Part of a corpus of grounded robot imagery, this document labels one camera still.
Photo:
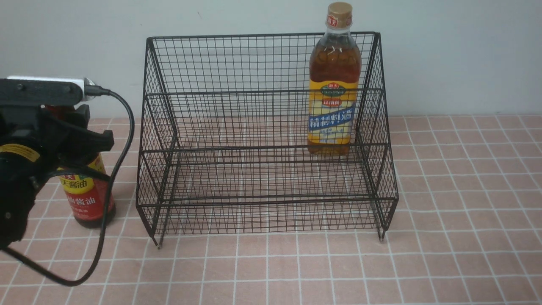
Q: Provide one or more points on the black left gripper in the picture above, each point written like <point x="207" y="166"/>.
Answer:
<point x="40" y="129"/>

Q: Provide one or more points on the dark soy sauce bottle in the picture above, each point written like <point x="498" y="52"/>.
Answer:
<point x="85" y="195"/>

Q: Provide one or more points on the amber cooking wine bottle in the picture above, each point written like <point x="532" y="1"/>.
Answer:
<point x="334" y="70"/>

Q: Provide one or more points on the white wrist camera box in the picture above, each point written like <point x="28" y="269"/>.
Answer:
<point x="82" y="83"/>

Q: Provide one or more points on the black wire mesh rack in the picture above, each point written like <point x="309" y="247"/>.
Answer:
<point x="224" y="140"/>

